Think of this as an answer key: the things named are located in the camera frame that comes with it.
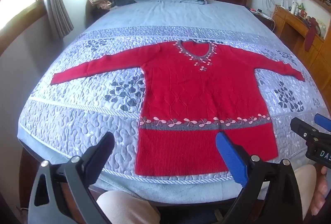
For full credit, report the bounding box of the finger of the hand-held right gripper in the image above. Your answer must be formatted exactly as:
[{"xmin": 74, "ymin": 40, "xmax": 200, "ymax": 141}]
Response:
[
  {"xmin": 314, "ymin": 113, "xmax": 331, "ymax": 134},
  {"xmin": 290, "ymin": 117, "xmax": 321, "ymax": 141}
]

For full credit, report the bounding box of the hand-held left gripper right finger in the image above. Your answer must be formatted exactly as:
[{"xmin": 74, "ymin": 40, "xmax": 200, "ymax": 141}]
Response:
[{"xmin": 215, "ymin": 131, "xmax": 303, "ymax": 224}]

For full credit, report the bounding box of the wooden desk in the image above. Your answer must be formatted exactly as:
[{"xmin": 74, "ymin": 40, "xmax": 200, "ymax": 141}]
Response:
[{"xmin": 271, "ymin": 5, "xmax": 331, "ymax": 121}]

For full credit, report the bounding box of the person's right hand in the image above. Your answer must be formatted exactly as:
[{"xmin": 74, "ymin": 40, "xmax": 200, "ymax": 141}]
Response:
[{"xmin": 310, "ymin": 166, "xmax": 331, "ymax": 217}]

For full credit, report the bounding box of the light blue patterned quilt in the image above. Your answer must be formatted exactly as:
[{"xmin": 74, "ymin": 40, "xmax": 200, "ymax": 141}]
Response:
[{"xmin": 17, "ymin": 0, "xmax": 331, "ymax": 204}]

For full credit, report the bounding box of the dark red hanging cloth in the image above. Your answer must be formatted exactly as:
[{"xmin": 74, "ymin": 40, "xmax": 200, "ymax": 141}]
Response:
[{"xmin": 304, "ymin": 17, "xmax": 320, "ymax": 52}]

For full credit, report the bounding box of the red knitted sweater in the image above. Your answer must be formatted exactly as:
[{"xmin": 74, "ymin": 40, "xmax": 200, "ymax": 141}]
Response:
[{"xmin": 50, "ymin": 40, "xmax": 306, "ymax": 177}]

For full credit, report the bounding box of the person's left leg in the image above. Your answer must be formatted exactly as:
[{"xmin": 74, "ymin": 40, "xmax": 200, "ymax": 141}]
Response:
[{"xmin": 96, "ymin": 190, "xmax": 161, "ymax": 224}]

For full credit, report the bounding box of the person's leg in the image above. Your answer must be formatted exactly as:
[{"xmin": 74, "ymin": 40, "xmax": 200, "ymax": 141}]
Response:
[
  {"xmin": 96, "ymin": 190, "xmax": 161, "ymax": 224},
  {"xmin": 292, "ymin": 164, "xmax": 317, "ymax": 215}
]

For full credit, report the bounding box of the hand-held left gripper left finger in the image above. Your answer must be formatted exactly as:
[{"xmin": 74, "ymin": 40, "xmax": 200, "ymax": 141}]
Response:
[{"xmin": 28, "ymin": 131, "xmax": 115, "ymax": 224}]

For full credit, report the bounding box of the person's right leg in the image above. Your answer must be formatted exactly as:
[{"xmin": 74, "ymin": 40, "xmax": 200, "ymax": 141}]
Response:
[{"xmin": 292, "ymin": 164, "xmax": 317, "ymax": 215}]

